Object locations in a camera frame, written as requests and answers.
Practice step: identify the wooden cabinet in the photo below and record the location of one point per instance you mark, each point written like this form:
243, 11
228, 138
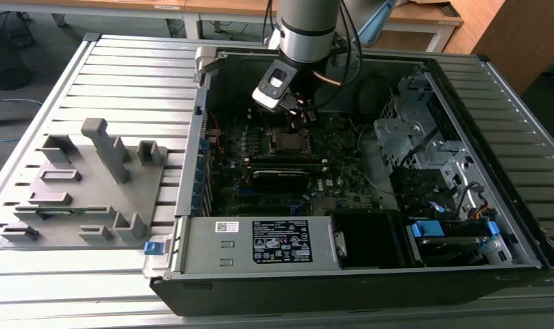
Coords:
524, 41

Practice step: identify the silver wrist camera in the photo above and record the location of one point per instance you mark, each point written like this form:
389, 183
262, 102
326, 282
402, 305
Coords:
272, 99

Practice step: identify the metal drive cage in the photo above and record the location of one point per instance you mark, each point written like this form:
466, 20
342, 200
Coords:
395, 130

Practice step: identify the silver power supply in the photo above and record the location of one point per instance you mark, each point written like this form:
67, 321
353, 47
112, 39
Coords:
212, 253

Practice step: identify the grey parts rack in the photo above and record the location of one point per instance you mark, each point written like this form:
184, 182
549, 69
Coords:
139, 185

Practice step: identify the silver CPU green edge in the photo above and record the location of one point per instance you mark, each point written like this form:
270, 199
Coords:
290, 142

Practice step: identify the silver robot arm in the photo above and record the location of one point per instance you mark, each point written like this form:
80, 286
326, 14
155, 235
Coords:
306, 31

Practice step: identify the blue disk carrier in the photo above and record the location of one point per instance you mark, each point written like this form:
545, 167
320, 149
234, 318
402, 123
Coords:
425, 229

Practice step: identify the black PC case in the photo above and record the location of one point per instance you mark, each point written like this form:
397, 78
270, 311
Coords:
350, 294

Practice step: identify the wooden desk white frame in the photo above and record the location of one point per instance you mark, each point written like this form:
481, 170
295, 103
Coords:
99, 8
418, 15

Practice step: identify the black plastic air duct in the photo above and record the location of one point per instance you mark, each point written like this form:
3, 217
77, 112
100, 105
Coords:
369, 240

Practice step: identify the blue case latch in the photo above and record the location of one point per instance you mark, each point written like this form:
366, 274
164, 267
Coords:
153, 248

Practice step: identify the black waste bin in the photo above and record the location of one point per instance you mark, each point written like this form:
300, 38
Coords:
9, 79

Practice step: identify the green motherboard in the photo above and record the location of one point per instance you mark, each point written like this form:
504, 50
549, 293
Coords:
346, 161

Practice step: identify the green RAM stick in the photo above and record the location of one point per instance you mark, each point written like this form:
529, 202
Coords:
61, 211

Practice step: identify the black graphics card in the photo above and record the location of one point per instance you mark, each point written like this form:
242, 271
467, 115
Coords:
279, 181

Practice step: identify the grey chipset heat sink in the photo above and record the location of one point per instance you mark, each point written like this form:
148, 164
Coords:
325, 206

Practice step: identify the black RAM slot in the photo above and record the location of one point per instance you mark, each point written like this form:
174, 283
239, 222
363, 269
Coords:
286, 161
286, 167
286, 158
286, 164

